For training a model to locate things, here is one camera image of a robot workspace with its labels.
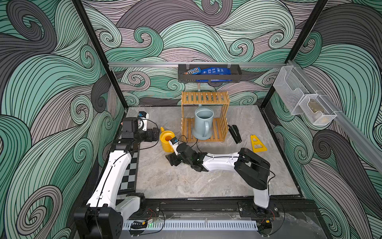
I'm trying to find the yellow watering can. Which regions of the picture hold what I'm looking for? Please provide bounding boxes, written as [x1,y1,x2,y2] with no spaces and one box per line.
[160,127,175,153]

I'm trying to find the light blue watering can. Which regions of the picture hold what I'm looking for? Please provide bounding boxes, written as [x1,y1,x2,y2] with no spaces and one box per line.
[192,103,214,140]

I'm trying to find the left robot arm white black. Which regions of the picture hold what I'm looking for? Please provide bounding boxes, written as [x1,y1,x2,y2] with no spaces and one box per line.
[74,112,159,239]

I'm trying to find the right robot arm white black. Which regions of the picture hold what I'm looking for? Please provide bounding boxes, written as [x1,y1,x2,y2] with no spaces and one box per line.
[166,143,275,209]

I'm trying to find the wooden slatted shelf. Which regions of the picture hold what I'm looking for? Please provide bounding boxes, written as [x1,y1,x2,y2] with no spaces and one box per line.
[181,92,230,142]

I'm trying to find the black white chessboard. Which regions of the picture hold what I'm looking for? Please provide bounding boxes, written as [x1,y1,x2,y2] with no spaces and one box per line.
[118,152,139,195]

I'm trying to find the black stapler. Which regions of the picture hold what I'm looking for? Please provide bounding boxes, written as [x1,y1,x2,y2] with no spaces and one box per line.
[228,125,242,144]

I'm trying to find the m&m candy packet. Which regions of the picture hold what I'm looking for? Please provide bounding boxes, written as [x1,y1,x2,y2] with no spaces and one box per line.
[183,67,201,75]

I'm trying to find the blue snack bag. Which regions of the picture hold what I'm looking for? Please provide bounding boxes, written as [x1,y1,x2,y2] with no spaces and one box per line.
[196,67,231,82]

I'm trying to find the yellow triangular plastic piece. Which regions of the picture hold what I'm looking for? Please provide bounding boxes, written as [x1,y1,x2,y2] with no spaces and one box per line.
[250,135,268,153]

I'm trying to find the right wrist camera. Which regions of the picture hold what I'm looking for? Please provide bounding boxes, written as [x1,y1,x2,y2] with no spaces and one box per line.
[170,137,179,155]

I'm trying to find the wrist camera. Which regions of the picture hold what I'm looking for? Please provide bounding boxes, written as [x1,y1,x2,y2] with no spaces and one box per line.
[138,111,149,131]
[170,137,179,155]

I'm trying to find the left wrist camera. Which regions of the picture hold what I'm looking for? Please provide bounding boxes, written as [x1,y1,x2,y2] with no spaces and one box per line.
[138,111,149,131]

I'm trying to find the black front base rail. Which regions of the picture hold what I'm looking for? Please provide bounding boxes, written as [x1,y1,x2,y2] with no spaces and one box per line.
[134,196,318,217]

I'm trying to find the white perforated cable duct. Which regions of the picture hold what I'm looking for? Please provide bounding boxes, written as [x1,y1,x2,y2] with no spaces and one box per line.
[122,220,259,231]

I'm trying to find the aluminium wall rail back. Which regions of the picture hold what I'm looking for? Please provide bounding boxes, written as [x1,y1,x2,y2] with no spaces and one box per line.
[108,61,286,68]

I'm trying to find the aluminium wall rail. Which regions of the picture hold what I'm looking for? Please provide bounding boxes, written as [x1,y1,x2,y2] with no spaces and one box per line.
[287,60,382,172]
[108,61,286,68]

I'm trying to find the dark metal wall basket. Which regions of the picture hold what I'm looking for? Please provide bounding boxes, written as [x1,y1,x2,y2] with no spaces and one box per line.
[178,65,242,83]

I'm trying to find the clear plastic wall bin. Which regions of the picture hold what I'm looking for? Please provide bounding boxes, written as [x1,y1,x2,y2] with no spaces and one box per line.
[273,65,337,126]

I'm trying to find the aluminium wall rail right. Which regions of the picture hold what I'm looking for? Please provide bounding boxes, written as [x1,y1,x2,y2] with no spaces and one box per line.
[287,60,382,172]

